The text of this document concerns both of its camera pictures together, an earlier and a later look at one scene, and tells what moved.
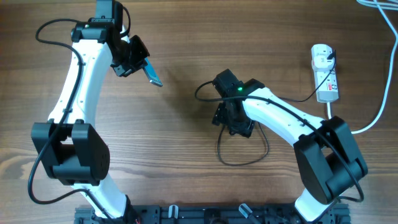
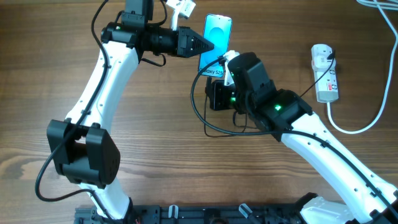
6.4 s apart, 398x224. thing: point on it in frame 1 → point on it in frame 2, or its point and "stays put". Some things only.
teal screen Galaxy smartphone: [152, 74] → [215, 43]
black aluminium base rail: [216, 214] stays put
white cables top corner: [391, 4] stays put
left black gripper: [137, 43] → [185, 37]
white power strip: [328, 92] stays put
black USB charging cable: [265, 158] → [330, 58]
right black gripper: [220, 116] → [217, 91]
